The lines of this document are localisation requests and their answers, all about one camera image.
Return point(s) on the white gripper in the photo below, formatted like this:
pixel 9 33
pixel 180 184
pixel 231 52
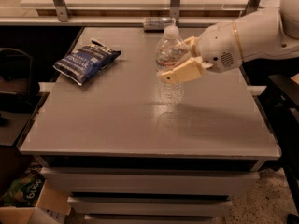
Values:
pixel 217 48

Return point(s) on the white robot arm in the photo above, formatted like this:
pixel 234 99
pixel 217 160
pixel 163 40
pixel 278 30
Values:
pixel 270 33

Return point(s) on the metal shelf bracket middle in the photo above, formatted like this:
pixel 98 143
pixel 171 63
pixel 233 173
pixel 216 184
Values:
pixel 174 9

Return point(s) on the metal shelf bracket left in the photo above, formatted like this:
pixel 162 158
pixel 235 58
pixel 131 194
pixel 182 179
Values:
pixel 61 10

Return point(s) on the black chair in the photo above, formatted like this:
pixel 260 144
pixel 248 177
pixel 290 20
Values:
pixel 18 85

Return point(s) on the blue chip bag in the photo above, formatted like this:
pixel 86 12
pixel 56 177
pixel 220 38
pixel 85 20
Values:
pixel 83 63

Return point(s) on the silver can lying down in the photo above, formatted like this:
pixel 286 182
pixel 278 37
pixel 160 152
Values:
pixel 158 24

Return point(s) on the cardboard box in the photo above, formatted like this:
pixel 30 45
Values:
pixel 51 208

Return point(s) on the clear plastic water bottle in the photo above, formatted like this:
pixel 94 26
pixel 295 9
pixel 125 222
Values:
pixel 170 52

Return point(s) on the green snack bag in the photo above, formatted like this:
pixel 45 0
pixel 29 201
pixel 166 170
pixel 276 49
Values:
pixel 25 190

